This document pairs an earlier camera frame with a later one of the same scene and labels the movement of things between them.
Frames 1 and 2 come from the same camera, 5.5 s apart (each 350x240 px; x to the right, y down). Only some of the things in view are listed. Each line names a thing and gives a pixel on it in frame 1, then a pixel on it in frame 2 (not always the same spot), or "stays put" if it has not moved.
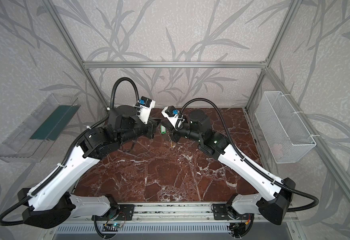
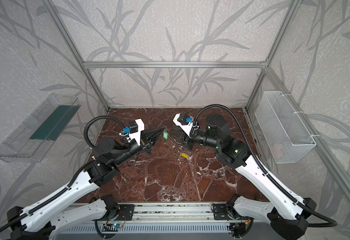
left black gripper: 150,128 -> 146,141
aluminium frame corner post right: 291,10 stays put
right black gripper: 174,133 -> 185,137
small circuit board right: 238,229 stays put
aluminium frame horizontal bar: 174,64 stays put
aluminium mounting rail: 178,213 stays put
